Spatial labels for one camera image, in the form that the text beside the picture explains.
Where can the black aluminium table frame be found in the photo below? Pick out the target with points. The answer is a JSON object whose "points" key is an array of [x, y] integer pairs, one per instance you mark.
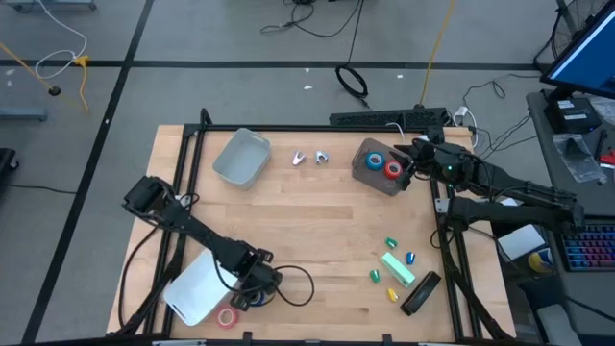
{"points": [[312, 128]]}

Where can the red hand tool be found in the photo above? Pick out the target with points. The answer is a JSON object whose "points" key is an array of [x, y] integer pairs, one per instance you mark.
{"points": [[609, 158]]}

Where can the grey table base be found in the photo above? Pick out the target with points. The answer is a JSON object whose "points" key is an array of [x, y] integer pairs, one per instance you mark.
{"points": [[48, 5], [21, 114]]}

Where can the yellow staple remover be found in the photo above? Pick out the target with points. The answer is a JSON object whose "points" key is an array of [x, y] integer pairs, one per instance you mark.
{"points": [[393, 295]]}

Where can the silver mounting plate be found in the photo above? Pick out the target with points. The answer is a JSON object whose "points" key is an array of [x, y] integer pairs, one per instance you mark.
{"points": [[441, 205]]}

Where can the black perforated metal box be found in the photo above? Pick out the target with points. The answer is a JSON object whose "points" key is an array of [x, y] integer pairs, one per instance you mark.
{"points": [[384, 117]]}

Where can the pink tape roll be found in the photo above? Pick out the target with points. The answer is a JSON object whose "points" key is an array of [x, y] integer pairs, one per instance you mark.
{"points": [[227, 309]]}

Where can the dark keyboard desk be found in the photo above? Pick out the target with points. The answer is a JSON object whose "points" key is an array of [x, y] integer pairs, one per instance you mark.
{"points": [[591, 288]]}

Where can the clear plastic bag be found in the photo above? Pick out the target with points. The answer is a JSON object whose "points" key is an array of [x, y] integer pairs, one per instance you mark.
{"points": [[583, 163]]}

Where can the dark blue tape roll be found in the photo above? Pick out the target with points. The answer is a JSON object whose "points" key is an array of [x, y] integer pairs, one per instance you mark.
{"points": [[259, 302]]}

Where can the green staple remover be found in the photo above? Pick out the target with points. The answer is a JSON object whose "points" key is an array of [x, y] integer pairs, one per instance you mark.
{"points": [[391, 243], [375, 276]]}

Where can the grey chair seat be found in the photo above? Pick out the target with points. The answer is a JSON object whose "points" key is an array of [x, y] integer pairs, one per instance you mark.
{"points": [[557, 327]]}

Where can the red tape roll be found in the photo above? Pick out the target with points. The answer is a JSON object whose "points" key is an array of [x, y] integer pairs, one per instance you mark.
{"points": [[386, 169]]}

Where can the rainbow backlit keyboard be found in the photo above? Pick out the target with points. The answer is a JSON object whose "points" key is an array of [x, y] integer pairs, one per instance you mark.
{"points": [[591, 250]]}

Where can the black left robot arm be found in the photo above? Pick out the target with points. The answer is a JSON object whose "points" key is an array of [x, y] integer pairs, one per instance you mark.
{"points": [[192, 226]]}

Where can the mint green stapler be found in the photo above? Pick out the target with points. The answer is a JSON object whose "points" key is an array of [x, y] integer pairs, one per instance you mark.
{"points": [[398, 270]]}

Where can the grey plastic bin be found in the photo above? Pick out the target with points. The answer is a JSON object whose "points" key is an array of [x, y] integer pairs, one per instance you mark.
{"points": [[242, 158]]}

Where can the light blue tape roll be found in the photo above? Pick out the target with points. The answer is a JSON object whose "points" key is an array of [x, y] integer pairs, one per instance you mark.
{"points": [[368, 161]]}

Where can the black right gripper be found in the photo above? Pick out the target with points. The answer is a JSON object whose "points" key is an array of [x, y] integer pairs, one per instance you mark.
{"points": [[435, 165]]}

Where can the clear smoky plastic bin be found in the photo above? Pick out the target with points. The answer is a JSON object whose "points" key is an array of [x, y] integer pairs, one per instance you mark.
{"points": [[360, 180]]}

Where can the black stapler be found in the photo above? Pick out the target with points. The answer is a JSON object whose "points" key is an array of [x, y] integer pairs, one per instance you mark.
{"points": [[420, 293]]}

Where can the white plastic bin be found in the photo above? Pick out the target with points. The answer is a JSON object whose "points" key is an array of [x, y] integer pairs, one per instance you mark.
{"points": [[192, 293]]}

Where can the black standing fan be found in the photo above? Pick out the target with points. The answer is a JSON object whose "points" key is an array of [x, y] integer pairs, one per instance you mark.
{"points": [[566, 14]]}

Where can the black round floor puck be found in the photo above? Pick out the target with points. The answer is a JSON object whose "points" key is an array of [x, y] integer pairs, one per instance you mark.
{"points": [[54, 91]]}

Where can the white box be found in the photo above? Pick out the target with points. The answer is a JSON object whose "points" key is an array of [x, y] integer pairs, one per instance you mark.
{"points": [[521, 240]]}

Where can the black table clamp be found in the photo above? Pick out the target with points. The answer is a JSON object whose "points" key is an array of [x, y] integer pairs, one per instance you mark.
{"points": [[387, 339], [247, 337]]}

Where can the grey desk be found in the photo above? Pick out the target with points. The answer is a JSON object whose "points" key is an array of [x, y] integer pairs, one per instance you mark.
{"points": [[552, 173]]}

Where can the small black computer box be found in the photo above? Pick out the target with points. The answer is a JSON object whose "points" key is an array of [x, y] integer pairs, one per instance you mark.
{"points": [[572, 115]]}

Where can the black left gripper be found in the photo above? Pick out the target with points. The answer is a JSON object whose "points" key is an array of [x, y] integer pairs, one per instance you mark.
{"points": [[259, 271]]}

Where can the blue staple remover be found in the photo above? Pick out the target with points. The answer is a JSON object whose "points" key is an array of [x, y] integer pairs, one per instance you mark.
{"points": [[410, 258]]}

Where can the black computer monitor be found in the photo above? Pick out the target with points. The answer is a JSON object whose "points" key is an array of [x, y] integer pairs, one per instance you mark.
{"points": [[586, 62]]}

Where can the white paper sheet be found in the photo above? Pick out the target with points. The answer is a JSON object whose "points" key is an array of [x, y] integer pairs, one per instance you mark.
{"points": [[509, 202]]}

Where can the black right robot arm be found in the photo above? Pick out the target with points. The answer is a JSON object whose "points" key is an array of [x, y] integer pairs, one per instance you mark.
{"points": [[519, 211]]}

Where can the white power adapter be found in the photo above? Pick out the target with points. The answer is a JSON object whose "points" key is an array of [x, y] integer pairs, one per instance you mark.
{"points": [[461, 114]]}

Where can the yellow and blue object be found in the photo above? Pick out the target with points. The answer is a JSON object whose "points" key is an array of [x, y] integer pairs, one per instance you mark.
{"points": [[540, 262]]}

